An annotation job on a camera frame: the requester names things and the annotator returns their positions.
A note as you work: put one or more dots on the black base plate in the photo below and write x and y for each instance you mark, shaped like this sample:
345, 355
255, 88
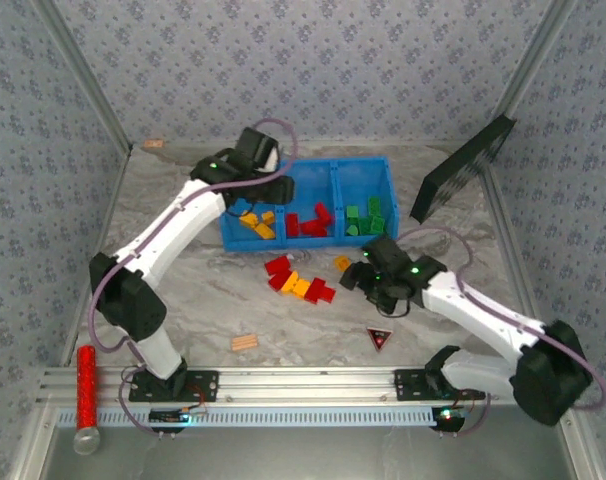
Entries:
208, 385
408, 385

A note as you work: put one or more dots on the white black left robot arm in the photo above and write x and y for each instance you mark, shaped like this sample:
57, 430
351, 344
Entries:
183, 220

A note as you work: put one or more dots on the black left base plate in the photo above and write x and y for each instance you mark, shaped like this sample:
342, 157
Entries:
208, 385

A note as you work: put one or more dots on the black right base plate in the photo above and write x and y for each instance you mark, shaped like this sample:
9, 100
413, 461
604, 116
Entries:
408, 385

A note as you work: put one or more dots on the left controller board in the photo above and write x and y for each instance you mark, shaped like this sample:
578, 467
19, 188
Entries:
168, 416

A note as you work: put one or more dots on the small wooden block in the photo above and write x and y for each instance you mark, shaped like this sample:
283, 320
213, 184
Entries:
244, 343

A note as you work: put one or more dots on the controller board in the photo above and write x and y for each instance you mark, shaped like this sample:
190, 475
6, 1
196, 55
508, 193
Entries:
448, 417
168, 416

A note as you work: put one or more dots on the aluminium front rail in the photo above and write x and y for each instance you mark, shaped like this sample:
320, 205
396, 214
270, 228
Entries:
303, 382

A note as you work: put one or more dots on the aluminium side rail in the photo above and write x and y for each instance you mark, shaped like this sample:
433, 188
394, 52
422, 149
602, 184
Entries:
520, 270
110, 210

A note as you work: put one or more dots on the aluminium frame post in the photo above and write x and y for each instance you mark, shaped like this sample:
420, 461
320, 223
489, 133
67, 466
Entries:
85, 75
539, 50

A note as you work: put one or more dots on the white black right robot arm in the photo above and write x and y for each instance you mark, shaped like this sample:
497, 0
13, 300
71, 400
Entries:
473, 305

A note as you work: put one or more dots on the right controller board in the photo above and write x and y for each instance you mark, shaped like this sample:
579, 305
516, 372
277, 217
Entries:
448, 417

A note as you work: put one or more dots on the red glitter tube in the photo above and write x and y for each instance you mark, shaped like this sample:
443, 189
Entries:
86, 390

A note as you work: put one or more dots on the black checkered chessboard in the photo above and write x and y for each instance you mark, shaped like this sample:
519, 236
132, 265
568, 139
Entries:
458, 170

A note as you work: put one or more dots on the red lego brick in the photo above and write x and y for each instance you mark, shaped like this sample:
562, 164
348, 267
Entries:
315, 289
328, 296
323, 211
276, 281
315, 228
293, 224
279, 265

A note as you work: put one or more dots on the blue three-compartment plastic bin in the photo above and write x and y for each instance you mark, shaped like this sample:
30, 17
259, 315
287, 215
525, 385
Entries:
313, 175

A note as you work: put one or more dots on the black red triangle badge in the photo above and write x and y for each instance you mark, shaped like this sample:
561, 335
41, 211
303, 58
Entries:
379, 339

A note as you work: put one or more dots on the grey metal front panel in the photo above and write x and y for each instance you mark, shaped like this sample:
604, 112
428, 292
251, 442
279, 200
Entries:
303, 455

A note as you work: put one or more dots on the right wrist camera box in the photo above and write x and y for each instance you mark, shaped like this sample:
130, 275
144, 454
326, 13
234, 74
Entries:
385, 297

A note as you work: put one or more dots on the wooden piece at wall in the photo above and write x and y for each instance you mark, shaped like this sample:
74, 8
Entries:
153, 144

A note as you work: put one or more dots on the small yellow lego brick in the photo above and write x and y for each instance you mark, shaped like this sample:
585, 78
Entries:
268, 216
342, 263

